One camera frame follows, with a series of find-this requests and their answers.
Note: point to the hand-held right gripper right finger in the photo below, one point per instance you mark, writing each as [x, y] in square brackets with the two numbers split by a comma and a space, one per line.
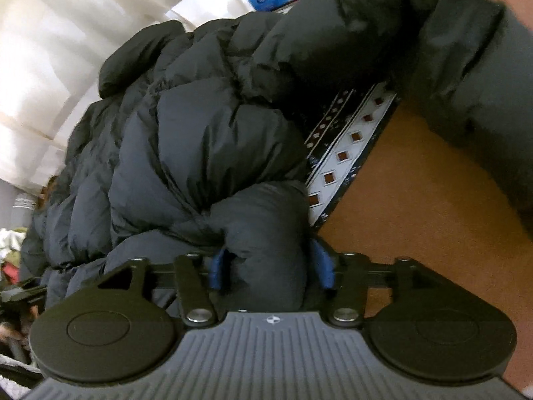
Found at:
[324, 266]

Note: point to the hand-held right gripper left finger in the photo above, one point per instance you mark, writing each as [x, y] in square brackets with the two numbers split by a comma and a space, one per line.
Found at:
[217, 273]

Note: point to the black puffer jacket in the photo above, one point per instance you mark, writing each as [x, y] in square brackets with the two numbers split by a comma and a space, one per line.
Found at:
[187, 133]

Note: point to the dark patterned blanket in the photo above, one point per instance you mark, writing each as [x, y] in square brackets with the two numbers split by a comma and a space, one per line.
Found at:
[354, 133]

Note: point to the grey bolster pillow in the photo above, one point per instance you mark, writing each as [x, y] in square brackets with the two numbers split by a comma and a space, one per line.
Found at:
[23, 212]

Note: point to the white crumpled garment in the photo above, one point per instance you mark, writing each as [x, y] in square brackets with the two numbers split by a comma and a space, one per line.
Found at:
[10, 243]

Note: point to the red garment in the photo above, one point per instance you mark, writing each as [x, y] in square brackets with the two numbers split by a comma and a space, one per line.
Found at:
[8, 273]

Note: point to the cream white cloth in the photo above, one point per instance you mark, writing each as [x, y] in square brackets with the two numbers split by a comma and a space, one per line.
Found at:
[12, 373]

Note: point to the white sheer curtain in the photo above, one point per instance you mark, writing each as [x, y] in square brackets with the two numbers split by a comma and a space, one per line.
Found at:
[62, 71]

